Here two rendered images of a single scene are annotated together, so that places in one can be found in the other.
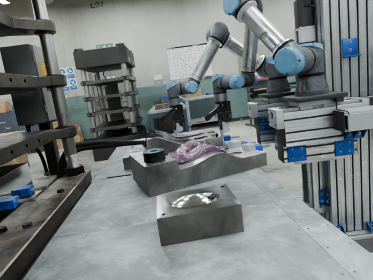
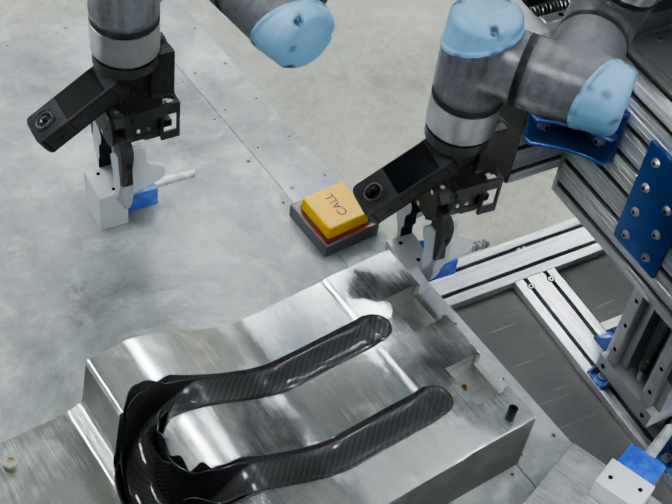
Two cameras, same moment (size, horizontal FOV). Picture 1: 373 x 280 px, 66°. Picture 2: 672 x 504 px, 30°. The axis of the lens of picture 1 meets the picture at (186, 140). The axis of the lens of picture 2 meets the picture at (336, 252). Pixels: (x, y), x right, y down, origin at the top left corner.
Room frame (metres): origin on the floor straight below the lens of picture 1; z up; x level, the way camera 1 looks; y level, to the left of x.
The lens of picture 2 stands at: (0.91, 0.46, 1.93)
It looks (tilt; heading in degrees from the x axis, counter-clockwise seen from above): 48 degrees down; 323
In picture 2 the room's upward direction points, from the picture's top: 9 degrees clockwise
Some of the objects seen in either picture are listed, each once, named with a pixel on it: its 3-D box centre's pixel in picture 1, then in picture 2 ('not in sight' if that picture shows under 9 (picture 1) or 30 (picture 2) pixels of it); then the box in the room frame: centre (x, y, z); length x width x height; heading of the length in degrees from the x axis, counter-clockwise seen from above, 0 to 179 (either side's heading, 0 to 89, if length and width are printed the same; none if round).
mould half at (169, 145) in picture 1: (171, 143); (260, 440); (1.49, 0.08, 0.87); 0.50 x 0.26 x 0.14; 94
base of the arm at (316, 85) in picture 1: (311, 84); not in sight; (1.36, -0.62, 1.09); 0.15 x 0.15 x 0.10
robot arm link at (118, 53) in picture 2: (174, 101); (123, 33); (1.90, 0.05, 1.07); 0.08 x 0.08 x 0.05
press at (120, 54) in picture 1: (116, 102); not in sight; (6.04, 1.35, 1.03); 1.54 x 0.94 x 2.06; 2
